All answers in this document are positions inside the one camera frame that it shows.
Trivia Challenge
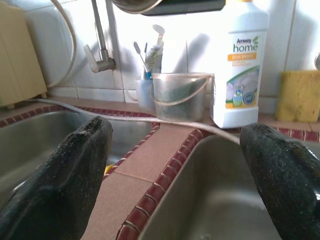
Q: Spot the white dish soap bottle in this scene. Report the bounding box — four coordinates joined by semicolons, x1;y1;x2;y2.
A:
209;0;271;130

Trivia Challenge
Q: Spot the grey water hose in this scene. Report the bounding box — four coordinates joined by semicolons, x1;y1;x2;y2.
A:
29;98;241;145

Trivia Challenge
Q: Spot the steel hanging pan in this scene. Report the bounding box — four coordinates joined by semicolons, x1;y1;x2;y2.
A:
111;0;166;15

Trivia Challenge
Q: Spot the steel wall tap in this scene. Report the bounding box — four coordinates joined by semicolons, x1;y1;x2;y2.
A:
83;0;117;73

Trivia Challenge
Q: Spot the clear plastic bucket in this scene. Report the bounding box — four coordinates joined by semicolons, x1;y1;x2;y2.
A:
151;72;216;123

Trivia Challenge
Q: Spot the thick yellow sponge block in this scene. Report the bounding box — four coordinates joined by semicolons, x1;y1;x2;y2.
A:
274;70;320;123

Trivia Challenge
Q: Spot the black hanging pan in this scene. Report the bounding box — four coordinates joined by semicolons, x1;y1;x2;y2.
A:
139;0;227;16

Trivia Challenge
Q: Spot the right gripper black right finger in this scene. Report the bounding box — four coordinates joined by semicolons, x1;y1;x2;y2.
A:
239;123;320;240

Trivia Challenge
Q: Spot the beige water ionizer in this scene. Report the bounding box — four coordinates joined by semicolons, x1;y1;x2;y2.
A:
0;2;48;108

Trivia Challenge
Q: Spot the white curved water tube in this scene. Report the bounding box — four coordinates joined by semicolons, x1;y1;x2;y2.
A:
47;0;77;88

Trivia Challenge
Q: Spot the stainless steel sink basin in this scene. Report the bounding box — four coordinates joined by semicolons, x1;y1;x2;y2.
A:
0;109;161;213
138;134;320;240

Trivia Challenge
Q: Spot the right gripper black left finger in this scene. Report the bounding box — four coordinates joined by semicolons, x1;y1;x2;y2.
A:
0;115;114;240

